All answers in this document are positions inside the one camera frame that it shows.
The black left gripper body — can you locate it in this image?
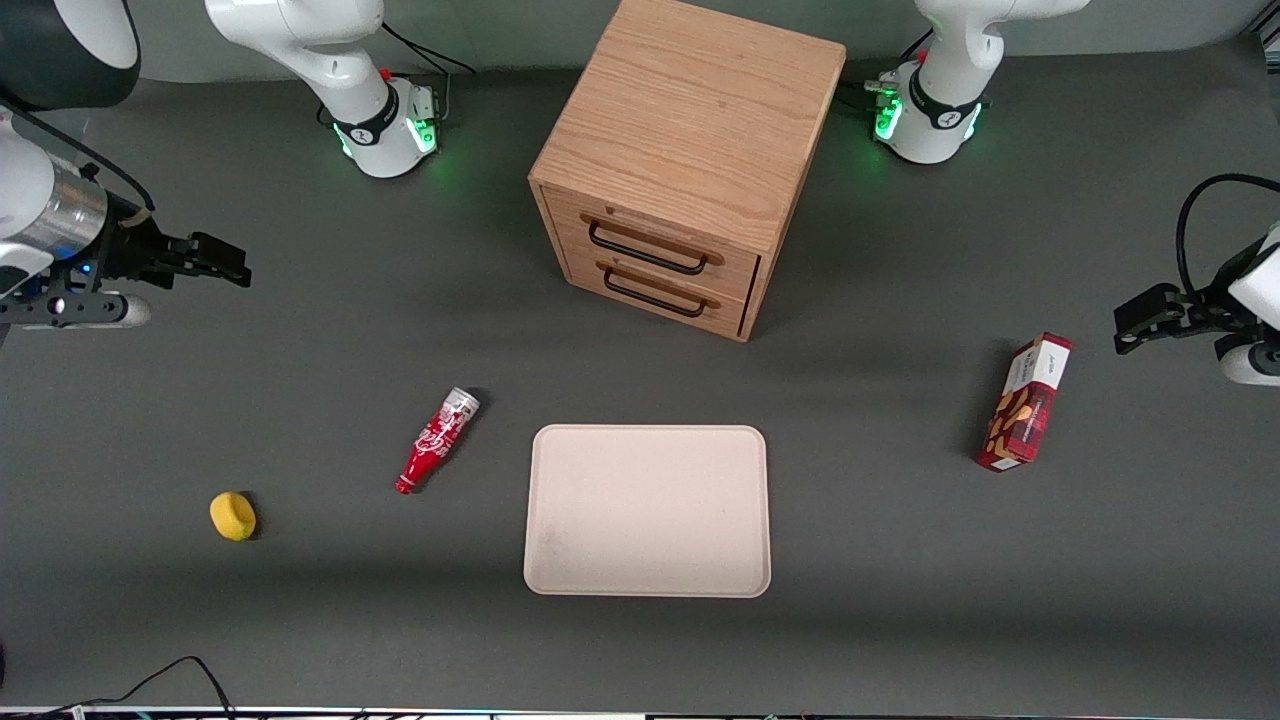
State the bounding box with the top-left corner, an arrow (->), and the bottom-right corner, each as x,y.
1183,282 -> 1253,339

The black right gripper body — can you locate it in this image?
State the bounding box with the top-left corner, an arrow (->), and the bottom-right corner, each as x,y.
98,213 -> 198,293

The red coke bottle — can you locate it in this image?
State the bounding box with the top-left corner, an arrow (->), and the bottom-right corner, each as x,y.
394,387 -> 482,497

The beige rectangular tray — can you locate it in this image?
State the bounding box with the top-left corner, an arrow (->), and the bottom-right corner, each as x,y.
523,424 -> 773,599

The red cookie box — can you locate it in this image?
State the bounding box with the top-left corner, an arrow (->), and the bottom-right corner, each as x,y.
976,332 -> 1074,474

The yellow round sponge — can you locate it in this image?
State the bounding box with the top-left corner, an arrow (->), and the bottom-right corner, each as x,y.
209,491 -> 258,543

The wooden drawer front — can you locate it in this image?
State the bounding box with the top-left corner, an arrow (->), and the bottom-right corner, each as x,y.
563,243 -> 753,339
543,188 -> 763,301

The wooden drawer cabinet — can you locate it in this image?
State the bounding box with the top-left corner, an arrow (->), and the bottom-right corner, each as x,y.
528,0 -> 849,344

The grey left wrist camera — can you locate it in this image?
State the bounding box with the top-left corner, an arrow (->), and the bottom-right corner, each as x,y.
1215,334 -> 1280,388

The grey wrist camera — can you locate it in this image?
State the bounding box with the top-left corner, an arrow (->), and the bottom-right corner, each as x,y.
0,292 -> 153,331
1215,334 -> 1280,388

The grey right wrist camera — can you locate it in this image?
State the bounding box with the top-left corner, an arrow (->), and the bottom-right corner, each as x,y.
0,292 -> 153,331

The black left wrist camera cable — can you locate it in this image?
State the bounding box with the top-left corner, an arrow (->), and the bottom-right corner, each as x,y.
1176,173 -> 1280,299

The black right arm base cable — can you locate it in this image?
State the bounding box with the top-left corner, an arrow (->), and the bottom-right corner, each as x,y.
382,22 -> 478,123

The black arm base cable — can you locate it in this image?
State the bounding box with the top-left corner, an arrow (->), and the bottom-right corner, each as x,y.
838,28 -> 937,113
382,22 -> 478,123

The black left arm base cable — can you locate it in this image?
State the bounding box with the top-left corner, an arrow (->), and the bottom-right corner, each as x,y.
838,28 -> 937,113

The thin black table-edge cable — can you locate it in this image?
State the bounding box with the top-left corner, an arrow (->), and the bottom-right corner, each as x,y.
0,655 -> 237,720

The black metal drawer handle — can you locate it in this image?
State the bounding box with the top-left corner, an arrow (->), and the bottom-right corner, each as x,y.
587,219 -> 710,277
602,267 -> 708,320

